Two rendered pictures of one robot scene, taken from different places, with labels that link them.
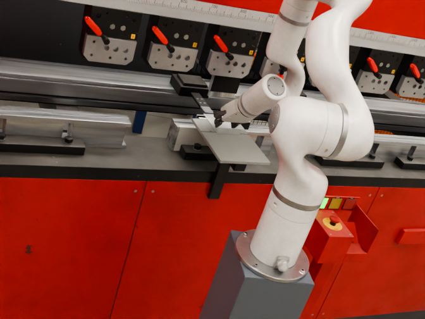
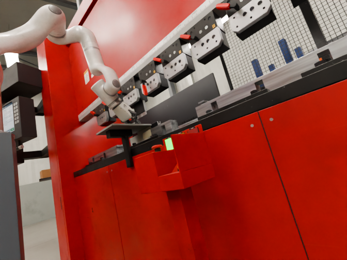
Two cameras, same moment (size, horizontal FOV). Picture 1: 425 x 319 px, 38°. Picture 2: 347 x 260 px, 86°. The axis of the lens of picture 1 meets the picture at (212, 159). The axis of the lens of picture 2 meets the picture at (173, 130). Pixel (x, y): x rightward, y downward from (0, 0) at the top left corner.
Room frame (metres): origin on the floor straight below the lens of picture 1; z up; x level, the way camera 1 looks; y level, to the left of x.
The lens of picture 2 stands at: (1.73, -1.11, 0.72)
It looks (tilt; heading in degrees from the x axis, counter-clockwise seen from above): 11 degrees up; 70
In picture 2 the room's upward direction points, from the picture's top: 14 degrees counter-clockwise
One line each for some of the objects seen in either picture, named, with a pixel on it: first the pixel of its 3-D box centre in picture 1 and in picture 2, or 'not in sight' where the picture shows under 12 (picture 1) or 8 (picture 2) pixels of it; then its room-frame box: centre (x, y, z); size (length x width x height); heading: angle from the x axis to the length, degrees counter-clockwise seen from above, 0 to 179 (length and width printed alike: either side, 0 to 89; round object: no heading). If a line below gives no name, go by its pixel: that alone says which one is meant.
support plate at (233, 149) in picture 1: (229, 140); (124, 129); (1.82, -0.04, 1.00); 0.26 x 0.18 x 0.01; 30
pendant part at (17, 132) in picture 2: not in sight; (12, 124); (0.94, 0.82, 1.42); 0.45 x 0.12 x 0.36; 139
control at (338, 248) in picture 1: (338, 229); (171, 158); (1.91, -0.51, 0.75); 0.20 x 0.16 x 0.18; 118
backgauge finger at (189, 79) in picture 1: (197, 93); not in sight; (2.08, 0.13, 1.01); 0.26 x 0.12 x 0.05; 30
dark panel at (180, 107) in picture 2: (119, 20); (168, 123); (2.27, 0.50, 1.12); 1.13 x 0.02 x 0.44; 120
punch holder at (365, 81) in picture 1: (373, 67); (207, 39); (2.24, -0.46, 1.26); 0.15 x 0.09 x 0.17; 120
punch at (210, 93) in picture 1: (224, 84); (140, 110); (1.95, 0.04, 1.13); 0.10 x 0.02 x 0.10; 120
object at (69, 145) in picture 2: not in sight; (97, 142); (1.60, 0.97, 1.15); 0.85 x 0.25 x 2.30; 30
